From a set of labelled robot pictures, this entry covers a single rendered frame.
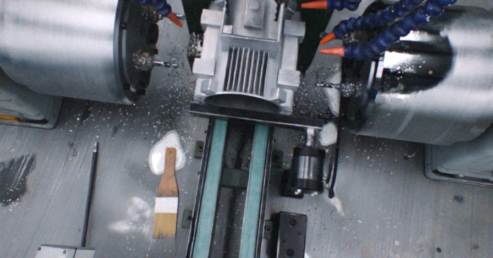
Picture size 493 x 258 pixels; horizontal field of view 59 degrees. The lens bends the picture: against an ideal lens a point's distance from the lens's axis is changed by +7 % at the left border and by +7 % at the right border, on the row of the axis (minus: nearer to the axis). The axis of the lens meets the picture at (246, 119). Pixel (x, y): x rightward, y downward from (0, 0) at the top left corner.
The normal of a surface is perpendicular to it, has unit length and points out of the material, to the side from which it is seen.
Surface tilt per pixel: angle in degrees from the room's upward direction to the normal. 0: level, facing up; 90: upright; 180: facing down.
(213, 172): 0
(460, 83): 28
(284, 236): 0
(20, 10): 17
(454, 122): 58
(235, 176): 0
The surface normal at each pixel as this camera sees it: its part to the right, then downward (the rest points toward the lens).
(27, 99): 0.99, 0.13
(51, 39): -0.06, 0.33
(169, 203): 0.02, -0.28
